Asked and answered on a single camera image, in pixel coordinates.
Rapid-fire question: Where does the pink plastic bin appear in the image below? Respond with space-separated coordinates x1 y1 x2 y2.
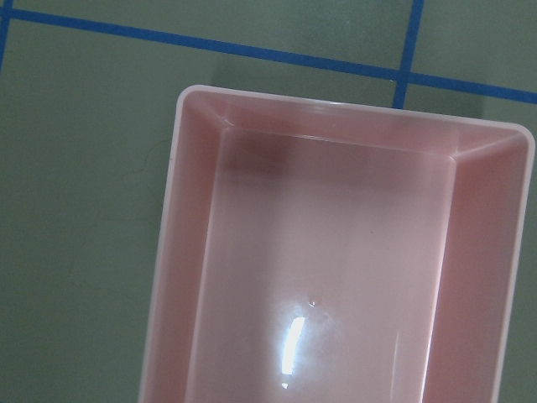
138 85 535 402

